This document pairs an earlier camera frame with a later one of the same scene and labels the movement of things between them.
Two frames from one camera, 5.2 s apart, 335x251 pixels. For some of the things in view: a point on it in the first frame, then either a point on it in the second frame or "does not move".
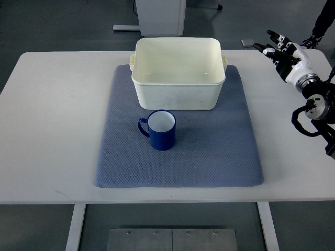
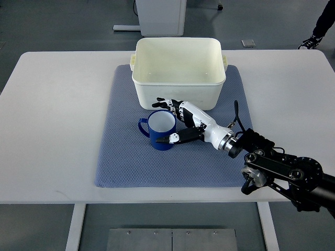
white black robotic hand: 291,62 -> 200,126
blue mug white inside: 162,128 does not move
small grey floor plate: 247,43 does not move
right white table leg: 268,225 does not move
